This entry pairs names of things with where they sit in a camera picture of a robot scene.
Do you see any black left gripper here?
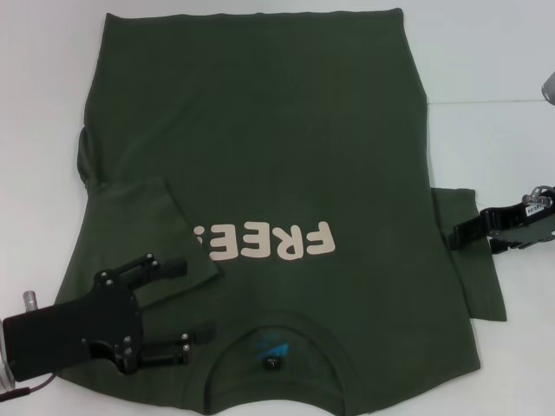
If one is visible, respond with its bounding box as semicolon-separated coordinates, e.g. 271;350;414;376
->
3;254;218;383

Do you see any left arm cable with plug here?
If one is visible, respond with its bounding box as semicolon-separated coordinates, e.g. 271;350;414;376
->
0;371;56;396

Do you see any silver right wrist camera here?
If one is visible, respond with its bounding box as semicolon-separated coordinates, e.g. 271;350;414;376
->
540;71;555;106

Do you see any silver right gripper knob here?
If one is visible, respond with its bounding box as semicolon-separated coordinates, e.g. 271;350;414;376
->
522;185;555;207

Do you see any dark green FREE! t-shirt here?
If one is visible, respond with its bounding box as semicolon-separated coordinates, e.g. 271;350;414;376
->
54;7;508;416

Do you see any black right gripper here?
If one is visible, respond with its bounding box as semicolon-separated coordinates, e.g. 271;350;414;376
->
448;197;555;253

